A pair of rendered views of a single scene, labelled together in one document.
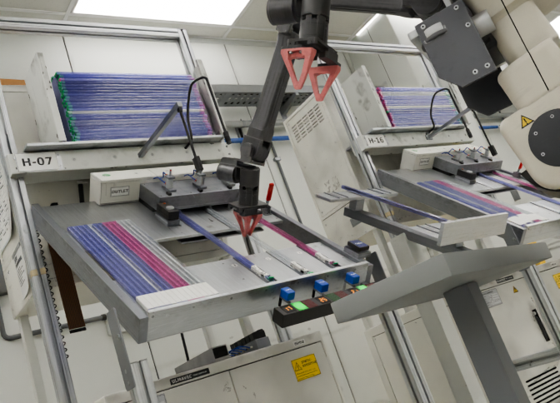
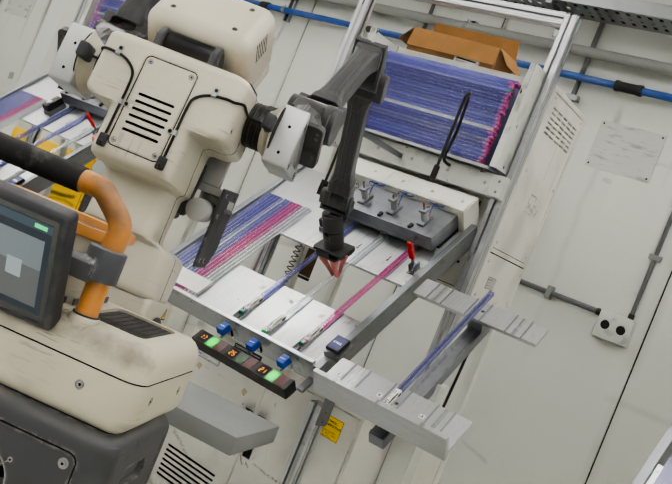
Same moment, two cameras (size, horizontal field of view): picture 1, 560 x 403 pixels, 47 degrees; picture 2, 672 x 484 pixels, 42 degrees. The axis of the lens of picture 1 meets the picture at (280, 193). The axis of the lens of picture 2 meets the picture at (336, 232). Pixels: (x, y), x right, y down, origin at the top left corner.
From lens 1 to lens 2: 2.53 m
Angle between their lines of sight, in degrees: 75
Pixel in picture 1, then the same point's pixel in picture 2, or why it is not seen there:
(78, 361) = (549, 337)
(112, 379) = (567, 377)
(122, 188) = not seen: hidden behind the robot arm
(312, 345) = (348, 416)
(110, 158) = (373, 148)
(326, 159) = not seen: outside the picture
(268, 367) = (300, 397)
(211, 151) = (474, 180)
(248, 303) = (206, 315)
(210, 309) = (179, 298)
